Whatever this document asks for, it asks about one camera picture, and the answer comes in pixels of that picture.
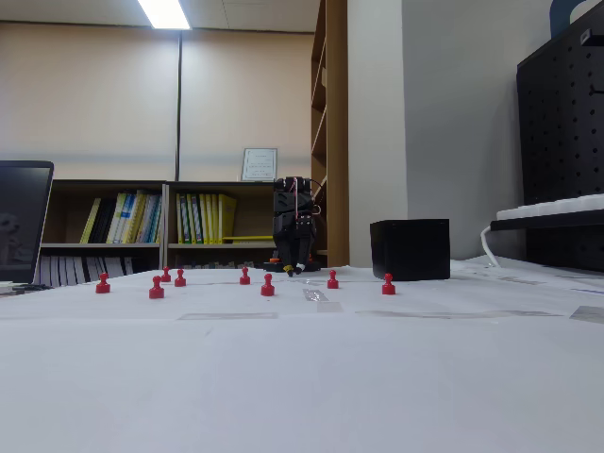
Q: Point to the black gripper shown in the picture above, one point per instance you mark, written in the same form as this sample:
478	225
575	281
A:
289	232

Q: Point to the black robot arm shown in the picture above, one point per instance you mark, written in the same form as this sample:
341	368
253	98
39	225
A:
288	196

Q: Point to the black square bin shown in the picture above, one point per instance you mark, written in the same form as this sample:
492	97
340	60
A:
415	250

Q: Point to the yellow flat folder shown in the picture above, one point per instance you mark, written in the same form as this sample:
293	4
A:
250	238

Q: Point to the yellow binder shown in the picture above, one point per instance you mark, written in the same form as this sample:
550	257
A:
227	217
203	219
210	219
191	219
180	219
215	219

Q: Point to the framed white certificate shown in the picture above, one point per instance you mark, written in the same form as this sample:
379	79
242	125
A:
259	165

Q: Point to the tall wooden shelf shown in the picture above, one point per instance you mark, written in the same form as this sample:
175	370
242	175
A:
337	141

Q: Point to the white paper table cover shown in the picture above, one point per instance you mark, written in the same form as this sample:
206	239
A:
302	377

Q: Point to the blue white book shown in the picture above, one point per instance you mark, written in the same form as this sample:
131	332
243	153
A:
151	219

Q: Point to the yellow white book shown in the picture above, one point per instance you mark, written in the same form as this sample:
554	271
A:
118	219

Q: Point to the black book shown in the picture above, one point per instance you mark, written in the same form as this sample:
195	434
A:
104	222

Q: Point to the yellow slim book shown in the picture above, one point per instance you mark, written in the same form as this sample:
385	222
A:
90	222

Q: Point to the white power strip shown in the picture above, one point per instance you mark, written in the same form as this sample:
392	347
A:
557	205

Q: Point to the ceiling light panel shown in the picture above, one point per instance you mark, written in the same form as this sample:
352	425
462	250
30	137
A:
165	14

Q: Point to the dark laptop screen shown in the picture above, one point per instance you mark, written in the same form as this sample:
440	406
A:
19	212

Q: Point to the black perforated pegboard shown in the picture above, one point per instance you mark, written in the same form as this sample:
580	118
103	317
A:
557	141

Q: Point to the dark blue panel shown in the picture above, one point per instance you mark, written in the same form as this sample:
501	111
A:
559	14

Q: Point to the black vertical wall conduit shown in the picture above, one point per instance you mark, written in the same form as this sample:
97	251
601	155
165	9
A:
179	94

